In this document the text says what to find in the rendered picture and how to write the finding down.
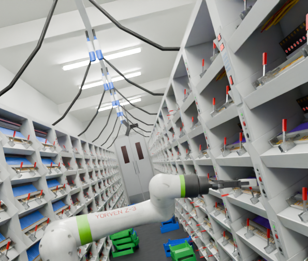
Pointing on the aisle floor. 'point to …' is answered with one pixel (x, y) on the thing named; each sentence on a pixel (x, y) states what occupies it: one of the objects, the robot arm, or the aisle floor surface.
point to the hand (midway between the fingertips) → (247, 183)
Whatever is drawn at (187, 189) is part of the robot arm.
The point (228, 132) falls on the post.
